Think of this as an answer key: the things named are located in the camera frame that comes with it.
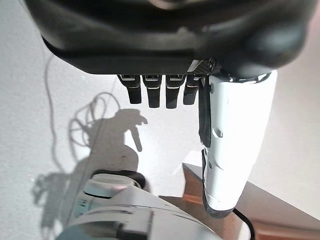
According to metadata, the brown wooden stool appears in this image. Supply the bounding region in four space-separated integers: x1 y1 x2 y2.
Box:
159 161 320 240

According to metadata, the thin white floor cable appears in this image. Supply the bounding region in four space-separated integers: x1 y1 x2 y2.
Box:
31 51 124 227

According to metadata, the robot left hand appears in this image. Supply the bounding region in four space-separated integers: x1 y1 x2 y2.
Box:
23 0 314 219

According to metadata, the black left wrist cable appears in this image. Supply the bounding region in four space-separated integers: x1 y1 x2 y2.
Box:
231 208 256 240

